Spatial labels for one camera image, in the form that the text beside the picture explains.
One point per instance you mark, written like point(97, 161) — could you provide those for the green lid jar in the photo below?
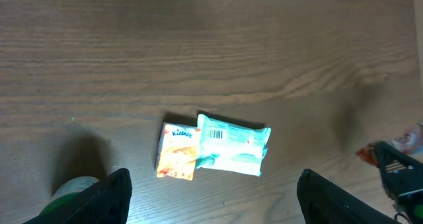
point(68, 191)

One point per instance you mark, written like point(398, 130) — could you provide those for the orange Kleenex tissue packet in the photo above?
point(177, 151)

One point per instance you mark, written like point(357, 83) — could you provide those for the red Top snack packet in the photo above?
point(409, 143)

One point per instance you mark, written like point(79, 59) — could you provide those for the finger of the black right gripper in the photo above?
point(401, 178)

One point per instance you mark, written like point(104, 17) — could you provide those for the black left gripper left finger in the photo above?
point(105, 202)

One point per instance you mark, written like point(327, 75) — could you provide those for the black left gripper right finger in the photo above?
point(323, 202)

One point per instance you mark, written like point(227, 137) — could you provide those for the mint green wipes packet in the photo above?
point(230, 147)

